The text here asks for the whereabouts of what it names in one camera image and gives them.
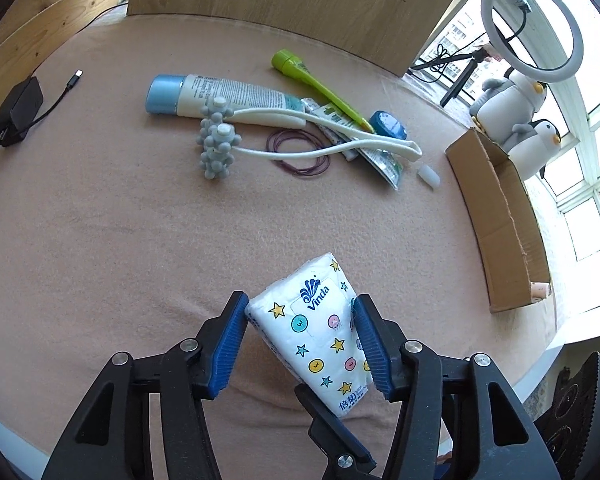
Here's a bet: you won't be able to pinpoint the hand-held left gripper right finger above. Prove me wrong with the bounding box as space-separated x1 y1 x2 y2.
350 292 563 480

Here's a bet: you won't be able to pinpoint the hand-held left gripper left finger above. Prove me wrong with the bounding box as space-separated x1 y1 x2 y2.
40 290 251 480

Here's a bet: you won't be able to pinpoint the star-printed tissue pack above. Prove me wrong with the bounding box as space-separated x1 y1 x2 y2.
245 252 376 418

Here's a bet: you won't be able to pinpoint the cardboard box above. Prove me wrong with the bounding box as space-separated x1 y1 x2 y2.
445 127 552 315

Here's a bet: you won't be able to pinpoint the white and green sachet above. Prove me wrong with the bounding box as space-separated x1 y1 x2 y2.
300 97 406 191

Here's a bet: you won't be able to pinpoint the purple hair ties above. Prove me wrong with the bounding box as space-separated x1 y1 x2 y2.
266 128 331 179

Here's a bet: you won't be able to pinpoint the grey ball massage roller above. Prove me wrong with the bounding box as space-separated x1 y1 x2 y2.
196 96 423 181

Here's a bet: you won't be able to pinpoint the blue round lid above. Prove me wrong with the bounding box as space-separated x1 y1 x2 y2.
369 110 408 140

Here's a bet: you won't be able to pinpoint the white tube with blue cap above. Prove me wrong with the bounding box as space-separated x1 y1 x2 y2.
146 74 313 121

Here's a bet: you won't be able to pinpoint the lime green tube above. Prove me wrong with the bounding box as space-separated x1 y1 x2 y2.
271 49 376 133

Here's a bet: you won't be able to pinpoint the small white plastic piece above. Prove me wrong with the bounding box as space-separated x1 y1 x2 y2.
415 162 441 191

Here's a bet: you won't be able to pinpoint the small penguin plush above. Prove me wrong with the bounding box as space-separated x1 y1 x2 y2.
502 119 563 181

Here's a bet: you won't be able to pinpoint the large penguin plush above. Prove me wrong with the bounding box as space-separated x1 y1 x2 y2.
469 67 548 153

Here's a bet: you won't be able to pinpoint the black tripod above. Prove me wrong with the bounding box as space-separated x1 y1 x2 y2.
412 47 488 108

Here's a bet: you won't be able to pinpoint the black power adapter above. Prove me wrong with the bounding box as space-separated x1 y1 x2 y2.
0 76 45 147

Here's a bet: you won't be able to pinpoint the black USB cable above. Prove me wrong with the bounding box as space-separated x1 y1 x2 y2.
30 69 85 126

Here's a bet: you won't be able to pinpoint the white ring light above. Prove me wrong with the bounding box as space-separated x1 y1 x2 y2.
481 0 586 83

